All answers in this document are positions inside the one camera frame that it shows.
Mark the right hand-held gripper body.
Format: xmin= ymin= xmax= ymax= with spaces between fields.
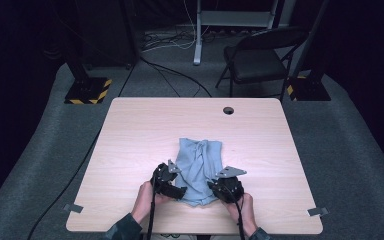
xmin=210 ymin=165 xmax=248 ymax=205

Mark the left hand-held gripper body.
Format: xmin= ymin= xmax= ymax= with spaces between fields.
xmin=150 ymin=158 xmax=183 ymax=197

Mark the light blue printed T-shirt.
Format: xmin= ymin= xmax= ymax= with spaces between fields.
xmin=173 ymin=137 xmax=224 ymax=208

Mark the person's left hand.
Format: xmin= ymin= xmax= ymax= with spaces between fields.
xmin=130 ymin=180 xmax=172 ymax=225

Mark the person's right hand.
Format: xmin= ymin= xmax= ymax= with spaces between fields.
xmin=221 ymin=192 xmax=258 ymax=237

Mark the grey tape piece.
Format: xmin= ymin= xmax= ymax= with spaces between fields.
xmin=62 ymin=203 xmax=85 ymax=214
xmin=308 ymin=206 xmax=330 ymax=218

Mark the black yellow striped stand base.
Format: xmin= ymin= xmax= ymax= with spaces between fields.
xmin=63 ymin=59 xmax=113 ymax=106
xmin=286 ymin=66 xmax=332 ymax=102

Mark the black folding chair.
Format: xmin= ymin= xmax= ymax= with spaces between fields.
xmin=214 ymin=25 xmax=310 ymax=103

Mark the white metal stand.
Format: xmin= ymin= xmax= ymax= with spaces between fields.
xmin=193 ymin=0 xmax=280 ymax=66

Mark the black equipment cabinet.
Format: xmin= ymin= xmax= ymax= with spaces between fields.
xmin=75 ymin=0 xmax=138 ymax=67

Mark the left hand-held gripper black cable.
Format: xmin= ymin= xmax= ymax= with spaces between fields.
xmin=145 ymin=171 xmax=158 ymax=240

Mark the hand-held gripper black cable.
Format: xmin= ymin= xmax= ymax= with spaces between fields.
xmin=145 ymin=171 xmax=158 ymax=240
xmin=225 ymin=188 xmax=248 ymax=240

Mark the right hand-held gripper black cable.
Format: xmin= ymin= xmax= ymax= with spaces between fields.
xmin=225 ymin=188 xmax=248 ymax=240

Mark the black curved floor cable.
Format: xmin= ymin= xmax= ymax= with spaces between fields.
xmin=139 ymin=55 xmax=213 ymax=99

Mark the tangle of floor cables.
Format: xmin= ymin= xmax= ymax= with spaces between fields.
xmin=141 ymin=28 xmax=224 ymax=54

